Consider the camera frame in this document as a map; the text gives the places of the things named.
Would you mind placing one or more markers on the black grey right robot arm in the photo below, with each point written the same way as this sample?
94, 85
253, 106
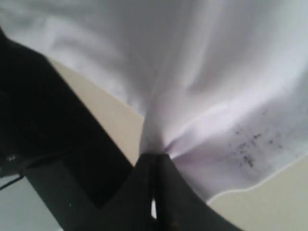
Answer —
48, 136

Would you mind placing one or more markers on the white t-shirt red lettering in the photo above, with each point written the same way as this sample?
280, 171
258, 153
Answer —
222, 85

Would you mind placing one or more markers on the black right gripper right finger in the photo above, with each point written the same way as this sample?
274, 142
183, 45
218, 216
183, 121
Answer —
178, 207

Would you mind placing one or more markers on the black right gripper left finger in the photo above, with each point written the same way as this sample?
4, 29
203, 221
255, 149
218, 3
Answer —
130, 208

